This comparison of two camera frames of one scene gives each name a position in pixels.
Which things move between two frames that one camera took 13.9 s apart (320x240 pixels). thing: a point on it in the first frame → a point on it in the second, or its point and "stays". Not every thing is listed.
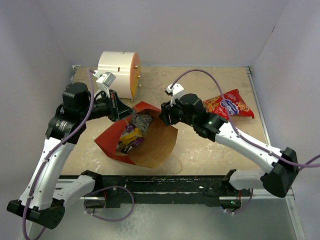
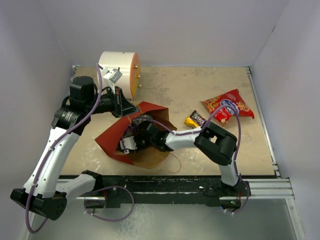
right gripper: (167, 109) → (136, 139)
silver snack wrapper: (141, 121) stays
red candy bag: (236, 105) stays
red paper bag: (144, 139) stays
